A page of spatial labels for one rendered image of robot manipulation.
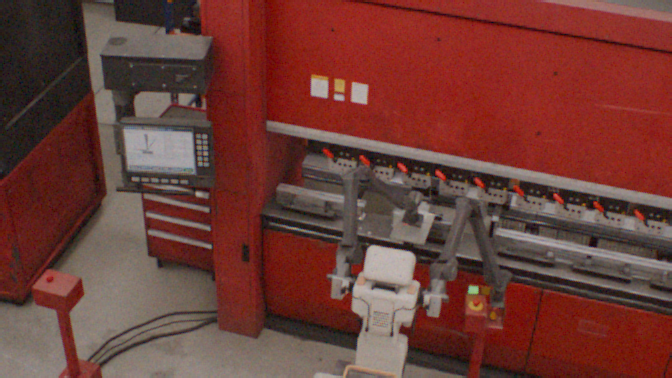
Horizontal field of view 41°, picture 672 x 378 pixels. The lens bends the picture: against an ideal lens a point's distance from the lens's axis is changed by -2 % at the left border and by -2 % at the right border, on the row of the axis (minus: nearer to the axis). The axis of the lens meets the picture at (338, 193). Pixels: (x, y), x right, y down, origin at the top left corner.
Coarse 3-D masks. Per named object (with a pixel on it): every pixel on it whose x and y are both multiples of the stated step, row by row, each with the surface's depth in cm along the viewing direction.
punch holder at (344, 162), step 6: (330, 144) 476; (336, 144) 475; (330, 150) 478; (336, 150) 477; (342, 150) 476; (348, 150) 475; (354, 150) 473; (360, 150) 481; (336, 156) 479; (342, 156) 478; (348, 156) 477; (354, 156) 475; (330, 162) 482; (342, 162) 480; (348, 162) 478; (354, 162) 477; (336, 168) 483; (342, 168) 482; (348, 168) 480
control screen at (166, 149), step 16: (128, 128) 439; (144, 128) 438; (160, 128) 438; (128, 144) 444; (144, 144) 443; (160, 144) 443; (176, 144) 442; (192, 144) 442; (128, 160) 449; (160, 160) 448; (176, 160) 448; (192, 160) 447
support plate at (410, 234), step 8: (400, 216) 482; (432, 216) 483; (400, 224) 476; (424, 224) 477; (392, 232) 470; (400, 232) 470; (408, 232) 471; (416, 232) 471; (424, 232) 471; (400, 240) 466; (408, 240) 465; (416, 240) 465; (424, 240) 465
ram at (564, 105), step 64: (320, 0) 432; (320, 64) 452; (384, 64) 441; (448, 64) 430; (512, 64) 420; (576, 64) 411; (640, 64) 401; (320, 128) 473; (384, 128) 461; (448, 128) 450; (512, 128) 439; (576, 128) 428; (640, 128) 418; (640, 192) 436
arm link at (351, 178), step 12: (360, 168) 419; (348, 180) 415; (348, 192) 415; (348, 204) 414; (348, 216) 414; (348, 228) 414; (348, 240) 413; (336, 252) 416; (348, 252) 411; (360, 252) 414
